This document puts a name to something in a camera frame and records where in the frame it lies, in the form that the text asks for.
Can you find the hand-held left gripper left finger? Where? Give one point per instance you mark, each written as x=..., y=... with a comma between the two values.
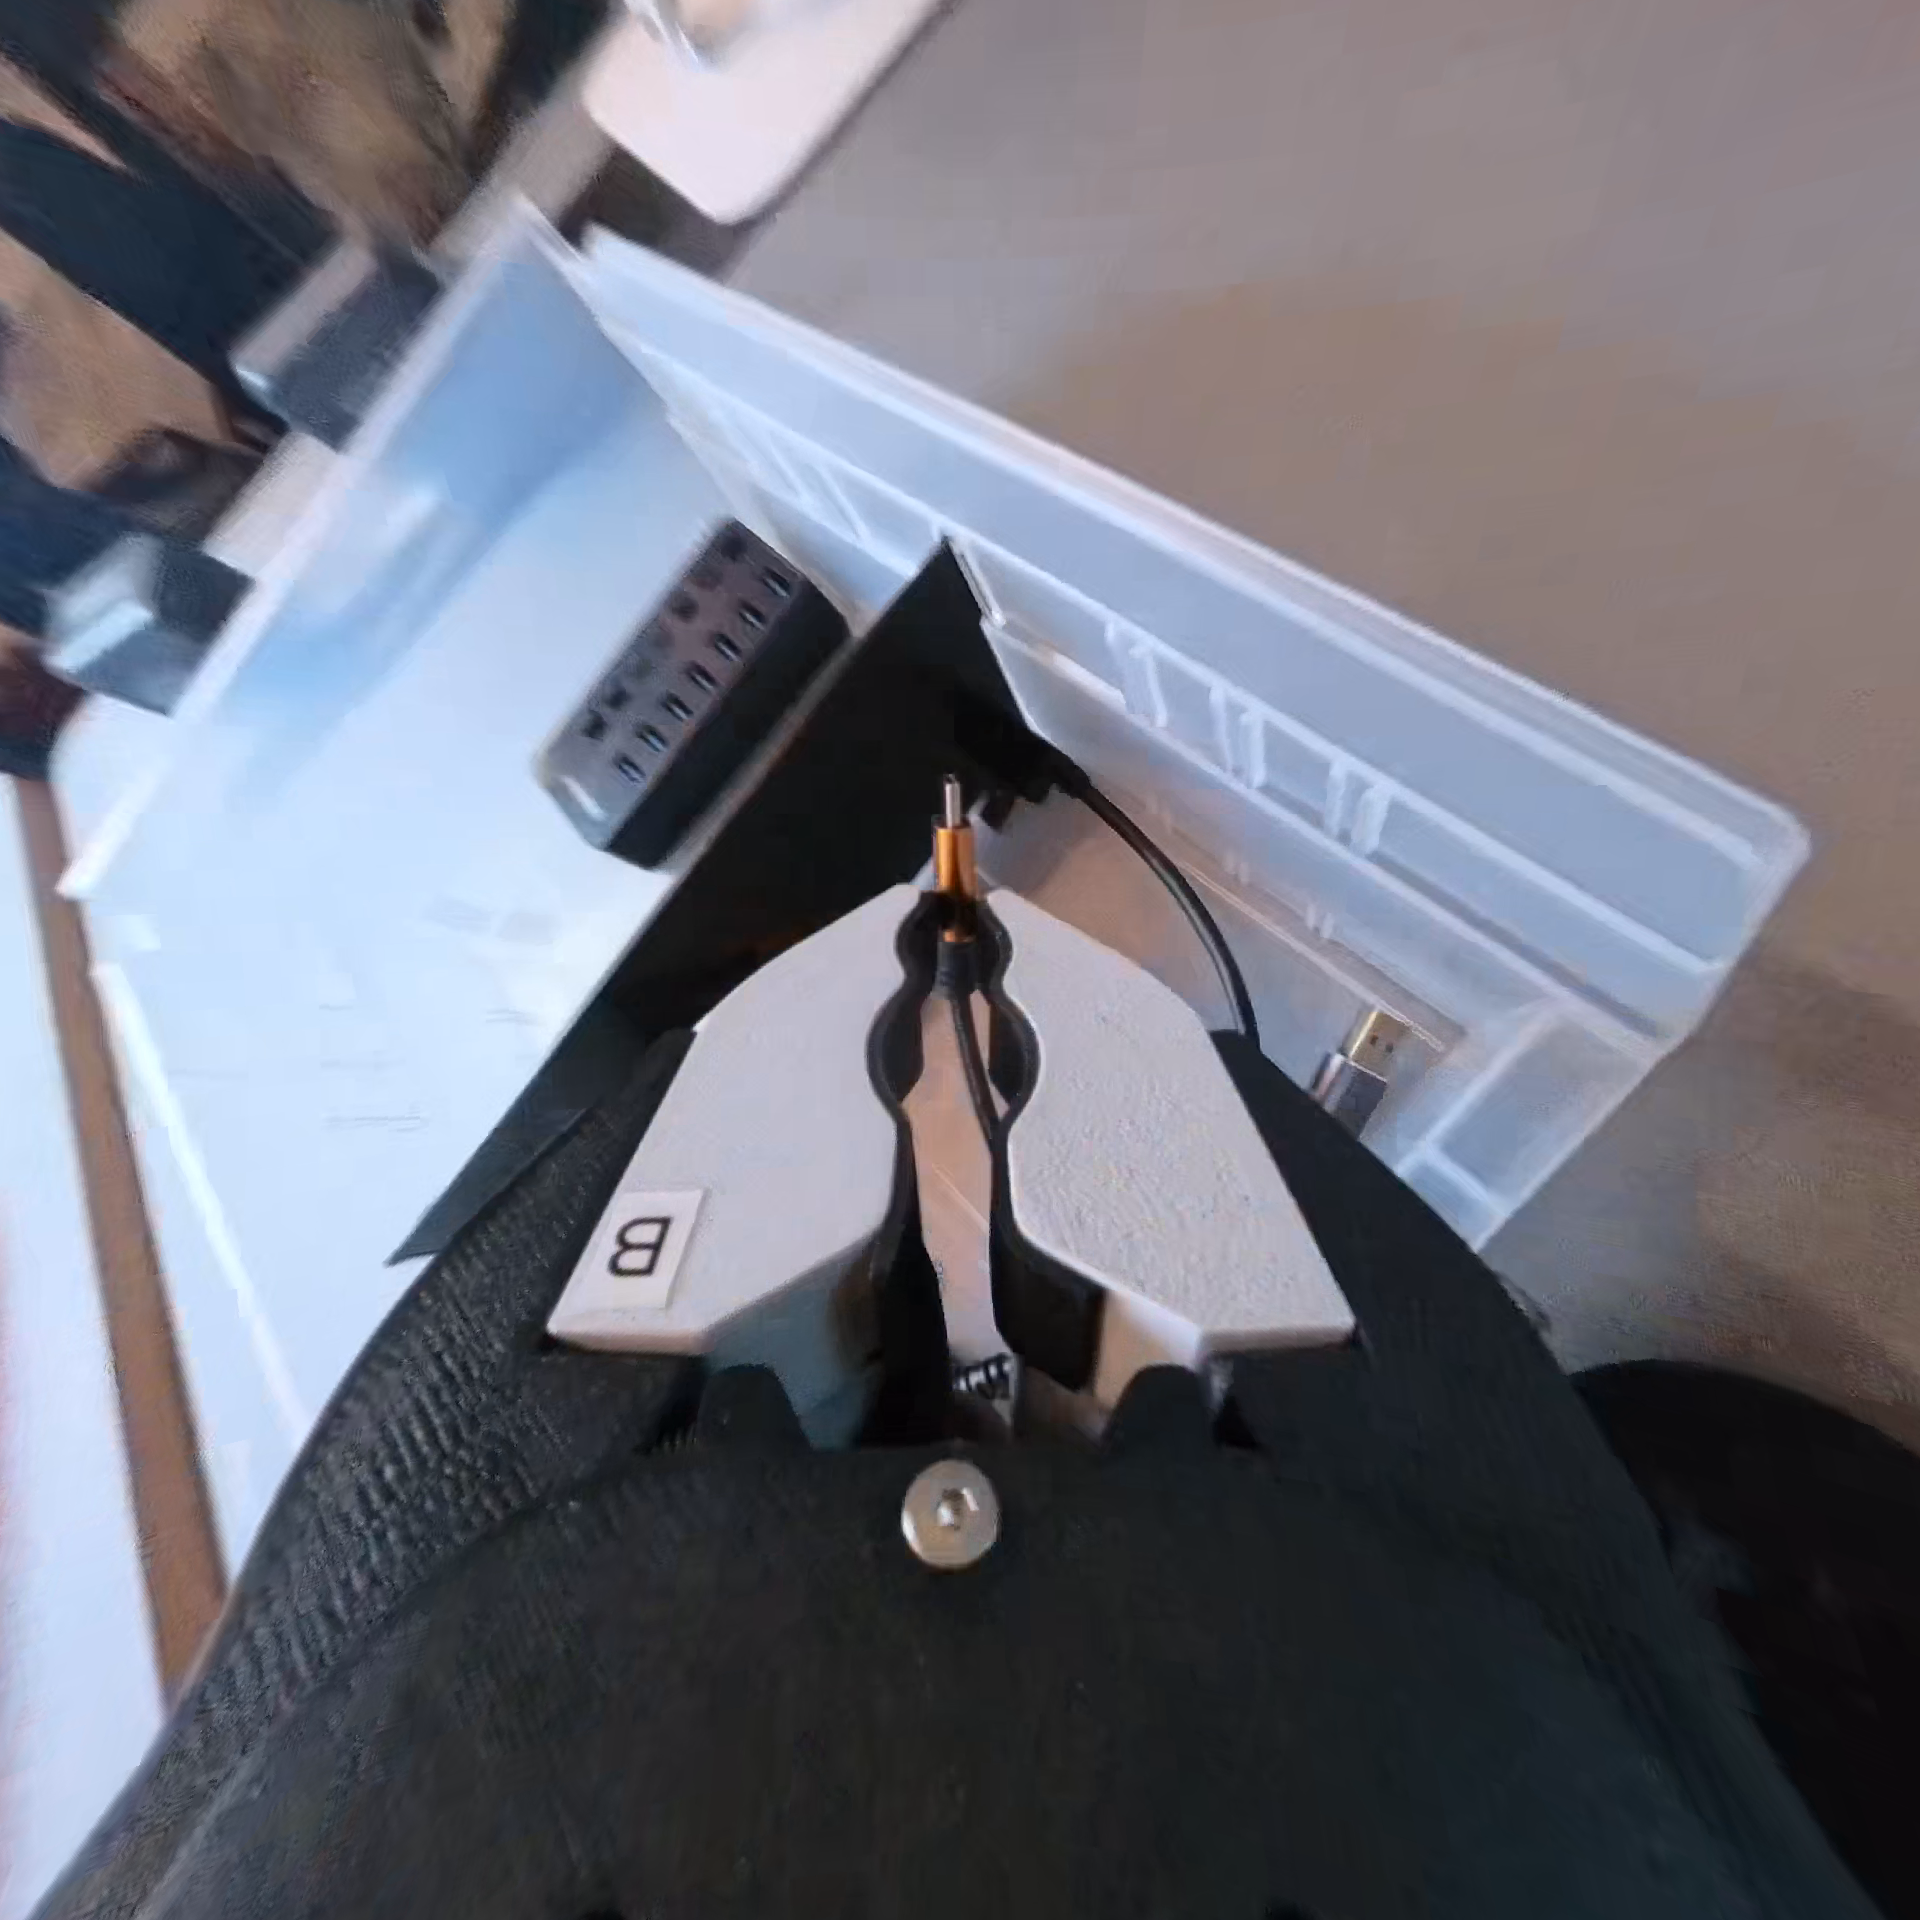
x=750, y=1141

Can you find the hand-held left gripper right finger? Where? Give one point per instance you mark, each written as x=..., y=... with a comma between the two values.
x=1154, y=1171

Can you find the clear plastic bin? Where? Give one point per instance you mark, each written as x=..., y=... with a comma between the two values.
x=376, y=902

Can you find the black usb hub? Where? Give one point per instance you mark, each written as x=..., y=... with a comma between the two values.
x=690, y=691

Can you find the silver usb plug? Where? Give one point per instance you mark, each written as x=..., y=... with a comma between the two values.
x=1359, y=1074

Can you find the grey battery charger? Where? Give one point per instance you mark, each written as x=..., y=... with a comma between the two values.
x=143, y=623
x=338, y=354

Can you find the white stand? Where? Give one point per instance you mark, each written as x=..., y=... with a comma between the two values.
x=750, y=107

